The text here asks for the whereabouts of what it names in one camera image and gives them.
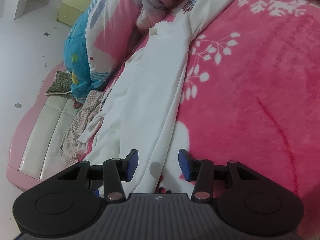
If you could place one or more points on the checkered beige cloth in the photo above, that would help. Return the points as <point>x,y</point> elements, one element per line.
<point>82,115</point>

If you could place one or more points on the pink white bed headboard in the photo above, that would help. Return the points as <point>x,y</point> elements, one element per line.
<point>47,130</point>

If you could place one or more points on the blue patterned quilt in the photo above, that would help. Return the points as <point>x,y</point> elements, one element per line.
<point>77,55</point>

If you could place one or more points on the pink floral blanket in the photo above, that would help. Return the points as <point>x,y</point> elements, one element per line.
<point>250,80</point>

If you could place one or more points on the light green wardrobe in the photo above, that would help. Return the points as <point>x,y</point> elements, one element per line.
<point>72,7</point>

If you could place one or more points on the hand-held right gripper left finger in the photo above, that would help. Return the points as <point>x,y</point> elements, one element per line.
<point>133,165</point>

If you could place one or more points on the pink and white patterned quilt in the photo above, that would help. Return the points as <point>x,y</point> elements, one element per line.
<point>112,30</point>

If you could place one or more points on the green patterned cushion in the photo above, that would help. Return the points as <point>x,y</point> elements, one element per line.
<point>58,83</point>

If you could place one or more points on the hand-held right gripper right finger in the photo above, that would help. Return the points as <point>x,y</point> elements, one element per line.
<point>183,165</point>

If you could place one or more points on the white smooth garment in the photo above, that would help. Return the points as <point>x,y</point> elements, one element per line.
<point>150,92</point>

